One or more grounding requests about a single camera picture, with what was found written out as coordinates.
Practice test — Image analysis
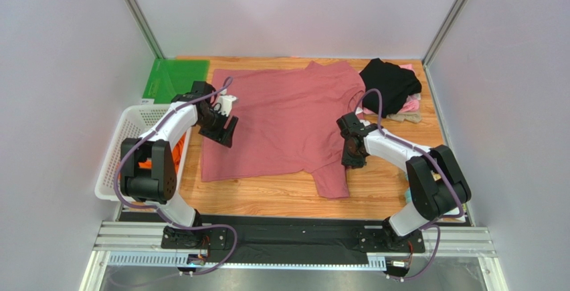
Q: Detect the pink folded t-shirt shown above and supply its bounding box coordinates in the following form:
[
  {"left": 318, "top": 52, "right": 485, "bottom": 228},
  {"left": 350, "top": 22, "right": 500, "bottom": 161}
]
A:
[{"left": 363, "top": 66, "right": 420, "bottom": 115}]

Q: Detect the beige folded t-shirt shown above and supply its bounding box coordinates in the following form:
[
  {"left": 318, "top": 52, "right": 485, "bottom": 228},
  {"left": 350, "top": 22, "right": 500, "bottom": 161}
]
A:
[{"left": 387, "top": 111, "right": 421, "bottom": 124}]

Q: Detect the green plastic folder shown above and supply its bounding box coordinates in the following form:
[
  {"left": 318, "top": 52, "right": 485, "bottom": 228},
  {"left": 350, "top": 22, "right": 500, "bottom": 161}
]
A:
[{"left": 141, "top": 59, "right": 209, "bottom": 104}]

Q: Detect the black folded t-shirt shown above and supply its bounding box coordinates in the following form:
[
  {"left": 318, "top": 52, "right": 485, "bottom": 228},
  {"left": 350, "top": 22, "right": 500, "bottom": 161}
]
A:
[{"left": 359, "top": 58, "right": 422, "bottom": 118}]

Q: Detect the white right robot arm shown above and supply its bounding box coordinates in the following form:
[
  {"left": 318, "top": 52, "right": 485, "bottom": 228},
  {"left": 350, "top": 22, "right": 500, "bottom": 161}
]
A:
[{"left": 337, "top": 112, "right": 472, "bottom": 238}]

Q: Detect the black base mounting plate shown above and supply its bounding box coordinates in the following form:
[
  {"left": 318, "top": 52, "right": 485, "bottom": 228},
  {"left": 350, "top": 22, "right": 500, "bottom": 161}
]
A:
[{"left": 118, "top": 213, "right": 426, "bottom": 266}]

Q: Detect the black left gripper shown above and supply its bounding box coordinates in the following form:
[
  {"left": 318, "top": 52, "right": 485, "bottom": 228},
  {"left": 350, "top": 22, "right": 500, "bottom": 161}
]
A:
[{"left": 197, "top": 106, "right": 239, "bottom": 148}]

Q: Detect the orange t-shirt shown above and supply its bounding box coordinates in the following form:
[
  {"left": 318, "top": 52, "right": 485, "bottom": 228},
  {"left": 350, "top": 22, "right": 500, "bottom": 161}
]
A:
[{"left": 118, "top": 135, "right": 187, "bottom": 179}]

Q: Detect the white plastic laundry basket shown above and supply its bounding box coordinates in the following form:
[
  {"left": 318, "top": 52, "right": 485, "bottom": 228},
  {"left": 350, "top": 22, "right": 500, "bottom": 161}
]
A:
[{"left": 94, "top": 103, "right": 197, "bottom": 202}]

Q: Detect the aluminium frame rail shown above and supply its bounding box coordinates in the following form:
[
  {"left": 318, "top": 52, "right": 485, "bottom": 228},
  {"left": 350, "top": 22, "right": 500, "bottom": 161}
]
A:
[{"left": 81, "top": 220, "right": 507, "bottom": 290}]

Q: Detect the white cable duct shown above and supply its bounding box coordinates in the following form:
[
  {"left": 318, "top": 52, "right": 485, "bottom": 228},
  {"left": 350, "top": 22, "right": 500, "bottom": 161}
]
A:
[{"left": 106, "top": 253, "right": 387, "bottom": 271}]

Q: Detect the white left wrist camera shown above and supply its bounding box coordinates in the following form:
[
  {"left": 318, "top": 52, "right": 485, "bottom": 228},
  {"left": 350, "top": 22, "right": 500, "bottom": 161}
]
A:
[{"left": 214, "top": 95, "right": 239, "bottom": 116}]

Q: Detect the dusty red t-shirt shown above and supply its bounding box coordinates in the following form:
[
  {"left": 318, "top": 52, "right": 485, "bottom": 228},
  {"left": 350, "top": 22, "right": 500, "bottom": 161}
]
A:
[{"left": 201, "top": 62, "right": 365, "bottom": 199}]

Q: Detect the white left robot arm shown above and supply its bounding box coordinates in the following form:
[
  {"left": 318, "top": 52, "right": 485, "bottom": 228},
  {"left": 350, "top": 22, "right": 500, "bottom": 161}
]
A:
[{"left": 113, "top": 77, "right": 239, "bottom": 230}]

